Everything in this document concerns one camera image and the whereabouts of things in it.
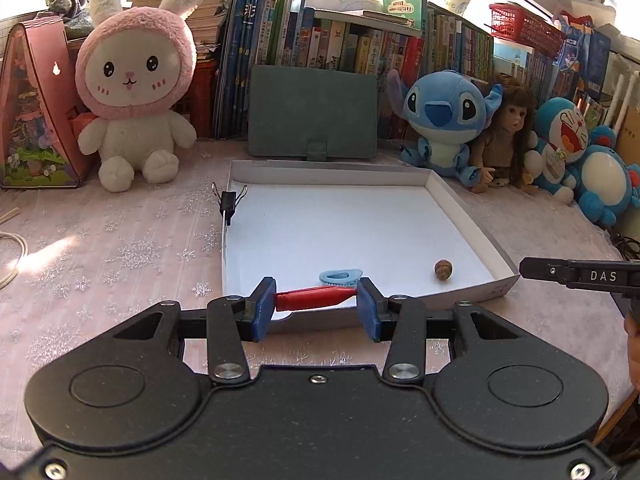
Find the pink house-shaped box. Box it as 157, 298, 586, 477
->
0, 16, 99, 190

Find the white shallow cardboard box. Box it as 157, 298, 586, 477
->
220, 160, 522, 333

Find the red mesh basket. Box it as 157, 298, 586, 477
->
488, 2, 569, 59

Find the black binder clip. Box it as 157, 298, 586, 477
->
211, 182, 251, 227

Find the row of upright books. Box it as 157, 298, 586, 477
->
212, 0, 557, 142

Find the white cable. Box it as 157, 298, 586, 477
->
0, 231, 27, 290

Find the grey crumpled cloth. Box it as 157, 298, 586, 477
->
44, 0, 97, 39

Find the light blue plastic ring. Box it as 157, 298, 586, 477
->
319, 267, 363, 289

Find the small green book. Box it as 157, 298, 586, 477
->
382, 0, 429, 29

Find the pink white bunny plush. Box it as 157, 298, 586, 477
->
75, 0, 213, 194

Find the green suede notebook case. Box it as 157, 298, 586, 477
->
247, 64, 380, 162

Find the blue white cat plush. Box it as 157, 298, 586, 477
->
522, 96, 594, 206

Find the blue round plush toy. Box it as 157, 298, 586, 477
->
575, 125, 640, 229

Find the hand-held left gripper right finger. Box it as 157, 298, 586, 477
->
356, 277, 522, 386

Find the red tapered plastic tube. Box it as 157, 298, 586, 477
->
274, 285, 360, 313

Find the white flat book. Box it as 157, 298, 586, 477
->
306, 0, 424, 37

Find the stack of flat books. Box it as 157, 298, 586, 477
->
126, 0, 237, 61

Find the black cable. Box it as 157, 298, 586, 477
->
612, 231, 640, 262

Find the blue big-eared alien plush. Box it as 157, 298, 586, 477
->
386, 69, 505, 186

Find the blue printed bag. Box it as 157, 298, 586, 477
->
552, 12, 614, 96

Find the brown-haired baby doll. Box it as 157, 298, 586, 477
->
470, 74, 542, 195

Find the red plastic crate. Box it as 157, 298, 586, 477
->
172, 57, 220, 139

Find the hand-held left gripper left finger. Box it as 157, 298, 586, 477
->
106, 276, 277, 386

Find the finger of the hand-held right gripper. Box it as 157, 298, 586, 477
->
519, 257, 640, 292

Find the pink snowflake tablecloth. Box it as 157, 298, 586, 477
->
0, 137, 640, 461

